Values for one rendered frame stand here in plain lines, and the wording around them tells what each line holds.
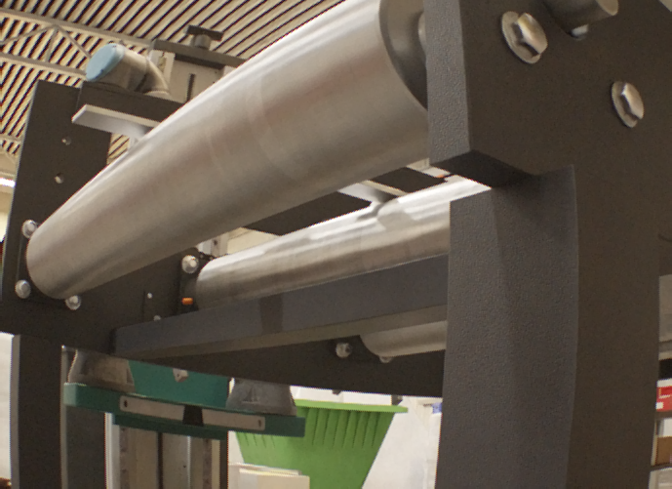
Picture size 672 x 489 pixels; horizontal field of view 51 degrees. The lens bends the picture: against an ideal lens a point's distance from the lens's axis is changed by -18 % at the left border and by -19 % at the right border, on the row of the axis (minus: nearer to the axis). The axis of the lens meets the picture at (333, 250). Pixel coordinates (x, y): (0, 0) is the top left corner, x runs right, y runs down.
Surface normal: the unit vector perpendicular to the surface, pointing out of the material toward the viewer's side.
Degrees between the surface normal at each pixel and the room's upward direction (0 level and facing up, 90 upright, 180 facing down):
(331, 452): 100
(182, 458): 90
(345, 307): 90
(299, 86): 110
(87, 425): 90
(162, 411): 90
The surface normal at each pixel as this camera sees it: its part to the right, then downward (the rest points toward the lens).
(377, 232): -0.80, -0.23
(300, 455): 0.45, -0.01
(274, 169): -0.46, 0.74
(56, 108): 0.59, -0.17
